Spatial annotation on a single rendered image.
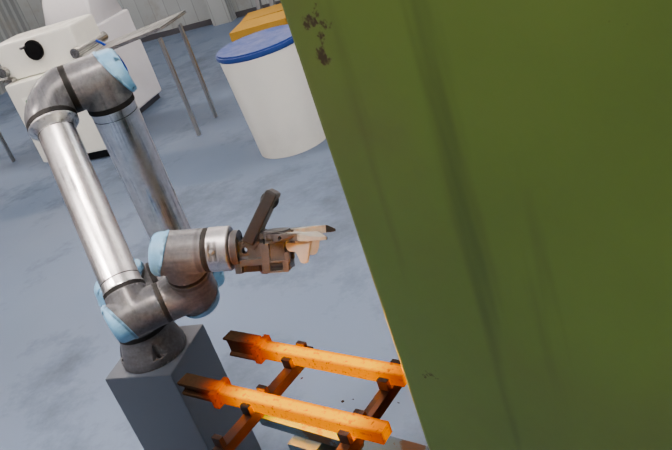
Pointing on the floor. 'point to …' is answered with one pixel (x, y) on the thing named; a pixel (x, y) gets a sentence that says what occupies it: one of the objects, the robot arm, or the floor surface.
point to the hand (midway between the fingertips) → (332, 229)
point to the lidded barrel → (272, 92)
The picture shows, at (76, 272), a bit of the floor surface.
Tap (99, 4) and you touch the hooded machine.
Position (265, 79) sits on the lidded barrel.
